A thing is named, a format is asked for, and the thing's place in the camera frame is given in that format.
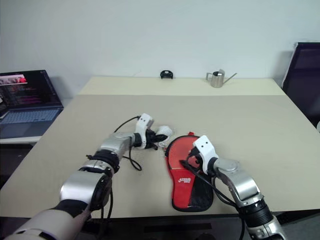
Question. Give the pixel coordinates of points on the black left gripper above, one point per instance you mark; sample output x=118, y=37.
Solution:
x=152, y=140

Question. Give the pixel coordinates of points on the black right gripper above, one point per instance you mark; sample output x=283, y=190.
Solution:
x=197, y=162

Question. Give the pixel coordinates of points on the red table tennis paddle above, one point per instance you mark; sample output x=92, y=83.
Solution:
x=178, y=152

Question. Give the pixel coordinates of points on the black red paddle case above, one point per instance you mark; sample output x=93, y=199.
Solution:
x=185, y=190

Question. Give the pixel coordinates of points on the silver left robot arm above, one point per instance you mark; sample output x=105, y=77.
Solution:
x=82, y=185

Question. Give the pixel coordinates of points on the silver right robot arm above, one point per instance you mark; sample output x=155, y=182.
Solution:
x=240, y=180

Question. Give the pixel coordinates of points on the small black clamp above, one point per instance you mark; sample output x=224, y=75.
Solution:
x=166, y=74

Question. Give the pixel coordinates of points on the silver metal watering can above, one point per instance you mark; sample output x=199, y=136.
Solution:
x=217, y=80

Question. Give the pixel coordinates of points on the open dark blue laptop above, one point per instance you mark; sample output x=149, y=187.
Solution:
x=30, y=100

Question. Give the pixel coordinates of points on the white side table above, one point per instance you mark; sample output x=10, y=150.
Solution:
x=17, y=140

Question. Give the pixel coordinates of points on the black office chair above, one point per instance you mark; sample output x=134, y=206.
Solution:
x=303, y=80

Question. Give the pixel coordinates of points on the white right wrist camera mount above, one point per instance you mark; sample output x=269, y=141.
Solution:
x=206, y=150

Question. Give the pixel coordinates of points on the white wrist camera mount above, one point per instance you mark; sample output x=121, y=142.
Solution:
x=206, y=150
x=142, y=127

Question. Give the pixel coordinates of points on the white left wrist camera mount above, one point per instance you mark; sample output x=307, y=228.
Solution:
x=142, y=127

